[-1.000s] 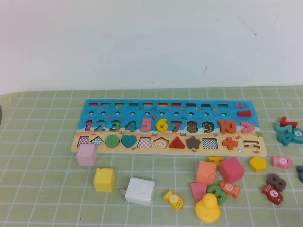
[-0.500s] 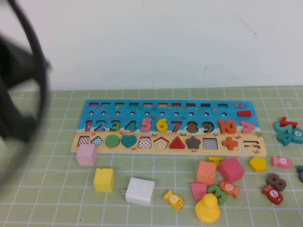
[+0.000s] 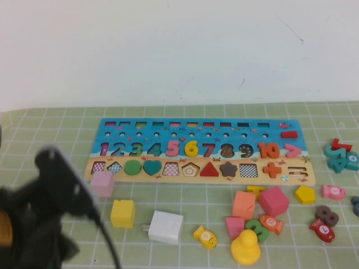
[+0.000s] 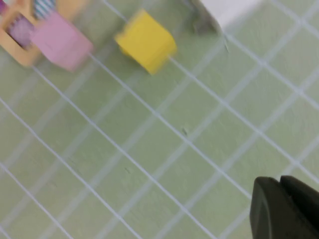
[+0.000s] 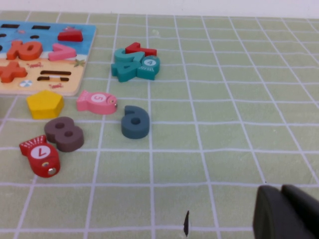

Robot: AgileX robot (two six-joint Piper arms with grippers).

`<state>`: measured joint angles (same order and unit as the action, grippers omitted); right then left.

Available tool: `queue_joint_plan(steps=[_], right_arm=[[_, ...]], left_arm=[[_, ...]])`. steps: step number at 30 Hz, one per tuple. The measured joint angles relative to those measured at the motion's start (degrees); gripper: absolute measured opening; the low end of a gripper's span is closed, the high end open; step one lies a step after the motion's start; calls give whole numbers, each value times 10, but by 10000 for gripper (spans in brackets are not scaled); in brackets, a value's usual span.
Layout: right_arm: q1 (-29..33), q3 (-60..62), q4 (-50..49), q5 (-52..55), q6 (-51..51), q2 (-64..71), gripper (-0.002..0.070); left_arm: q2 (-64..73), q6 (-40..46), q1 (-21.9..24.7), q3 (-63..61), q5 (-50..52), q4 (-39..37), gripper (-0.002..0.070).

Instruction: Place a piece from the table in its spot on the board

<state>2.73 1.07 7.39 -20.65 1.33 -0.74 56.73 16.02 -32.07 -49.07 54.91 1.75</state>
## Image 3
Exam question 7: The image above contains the black camera cable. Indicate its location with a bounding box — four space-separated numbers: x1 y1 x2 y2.
88 211 122 269

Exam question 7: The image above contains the brown star piece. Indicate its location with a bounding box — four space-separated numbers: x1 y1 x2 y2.
219 161 238 177

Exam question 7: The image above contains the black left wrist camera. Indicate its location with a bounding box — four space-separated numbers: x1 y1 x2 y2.
34 145 98 221

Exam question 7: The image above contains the teal fish number four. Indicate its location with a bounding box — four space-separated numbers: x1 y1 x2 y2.
345 151 359 171

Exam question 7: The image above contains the brown number eight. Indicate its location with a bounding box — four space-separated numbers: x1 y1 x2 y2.
314 206 339 228

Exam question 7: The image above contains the green number three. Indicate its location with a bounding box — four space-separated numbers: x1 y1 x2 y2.
245 219 269 243

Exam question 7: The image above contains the yellow pentagon piece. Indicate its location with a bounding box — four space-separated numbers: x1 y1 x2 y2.
294 185 316 205

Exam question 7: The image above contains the pink fish number five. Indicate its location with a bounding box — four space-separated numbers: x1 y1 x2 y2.
321 184 347 201

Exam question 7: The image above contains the white charger adapter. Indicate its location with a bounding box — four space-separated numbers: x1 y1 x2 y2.
142 210 185 245

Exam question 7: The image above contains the orange cube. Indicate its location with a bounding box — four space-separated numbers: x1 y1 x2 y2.
232 191 257 220

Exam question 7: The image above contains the pink greater-than sign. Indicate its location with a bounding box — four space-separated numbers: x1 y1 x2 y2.
284 143 302 157

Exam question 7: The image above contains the red fish number seven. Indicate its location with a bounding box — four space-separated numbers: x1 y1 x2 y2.
309 219 336 243

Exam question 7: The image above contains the yellow fish number nine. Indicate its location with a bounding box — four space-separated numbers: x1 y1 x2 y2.
192 225 218 249

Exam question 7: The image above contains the teal number two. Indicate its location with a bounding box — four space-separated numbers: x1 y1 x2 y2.
325 145 348 161

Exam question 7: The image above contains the red triangle piece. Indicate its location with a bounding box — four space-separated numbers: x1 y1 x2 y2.
200 161 220 177

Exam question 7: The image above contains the teal heart piece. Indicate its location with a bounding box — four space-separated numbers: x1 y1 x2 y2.
142 160 163 177

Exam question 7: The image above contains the orange plus sign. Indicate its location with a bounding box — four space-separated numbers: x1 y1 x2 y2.
263 162 282 179

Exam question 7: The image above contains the rose red cube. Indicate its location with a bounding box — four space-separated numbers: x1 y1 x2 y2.
258 186 291 218

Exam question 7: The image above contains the green circle piece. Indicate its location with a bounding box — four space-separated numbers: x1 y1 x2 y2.
123 159 142 176

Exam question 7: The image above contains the yellow rubber duck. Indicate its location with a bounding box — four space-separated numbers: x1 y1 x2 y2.
230 229 261 266

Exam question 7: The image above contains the wooden number puzzle board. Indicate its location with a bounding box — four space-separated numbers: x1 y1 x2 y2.
84 119 317 185

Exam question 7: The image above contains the pink trapezoid piece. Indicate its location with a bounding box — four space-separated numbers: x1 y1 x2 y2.
225 216 246 240

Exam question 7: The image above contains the green grid table mat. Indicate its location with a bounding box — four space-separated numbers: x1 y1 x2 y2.
0 101 359 269

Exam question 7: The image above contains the yellow number six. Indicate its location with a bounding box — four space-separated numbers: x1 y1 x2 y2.
184 140 199 157

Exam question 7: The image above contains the light pink cube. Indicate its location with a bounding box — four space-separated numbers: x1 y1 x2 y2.
89 171 115 198

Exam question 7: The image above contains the yellow cube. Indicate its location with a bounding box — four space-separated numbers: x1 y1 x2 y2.
110 200 136 228

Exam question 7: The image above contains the orange fish number ten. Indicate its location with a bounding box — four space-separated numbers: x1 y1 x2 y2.
259 215 285 235

